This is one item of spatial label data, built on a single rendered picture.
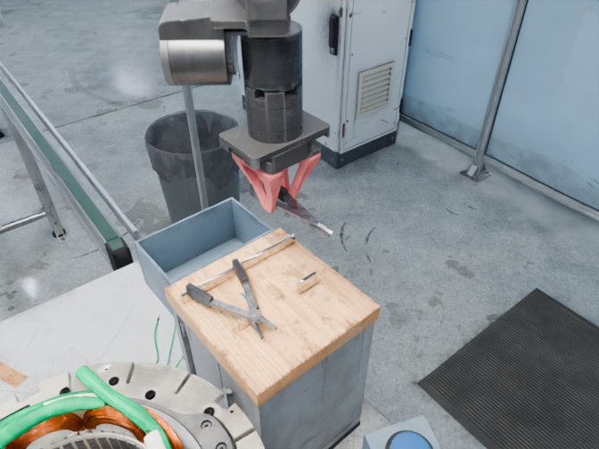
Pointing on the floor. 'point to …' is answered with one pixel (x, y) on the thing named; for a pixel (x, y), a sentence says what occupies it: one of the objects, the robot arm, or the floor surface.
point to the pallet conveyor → (110, 241)
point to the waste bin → (179, 196)
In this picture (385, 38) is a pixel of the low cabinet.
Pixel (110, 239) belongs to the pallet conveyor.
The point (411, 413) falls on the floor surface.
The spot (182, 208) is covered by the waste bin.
